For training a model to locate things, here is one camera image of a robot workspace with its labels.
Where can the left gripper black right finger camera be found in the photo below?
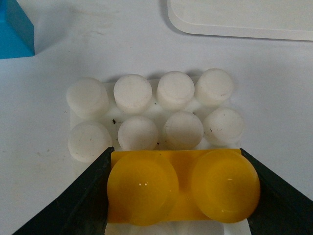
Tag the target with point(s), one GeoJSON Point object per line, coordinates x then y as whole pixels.
{"type": "Point", "coordinates": [282, 209]}

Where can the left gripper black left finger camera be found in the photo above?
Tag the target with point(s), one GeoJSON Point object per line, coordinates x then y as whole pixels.
{"type": "Point", "coordinates": [82, 209]}

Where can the yellow two-stud block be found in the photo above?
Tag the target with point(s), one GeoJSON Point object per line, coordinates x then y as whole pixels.
{"type": "Point", "coordinates": [147, 187]}

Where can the blue block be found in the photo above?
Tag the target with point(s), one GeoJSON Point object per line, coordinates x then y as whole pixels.
{"type": "Point", "coordinates": [16, 31]}

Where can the white desk lamp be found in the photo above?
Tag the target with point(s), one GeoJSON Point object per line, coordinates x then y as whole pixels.
{"type": "Point", "coordinates": [265, 19]}

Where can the white studded base plate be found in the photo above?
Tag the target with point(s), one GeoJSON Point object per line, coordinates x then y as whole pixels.
{"type": "Point", "coordinates": [127, 115]}

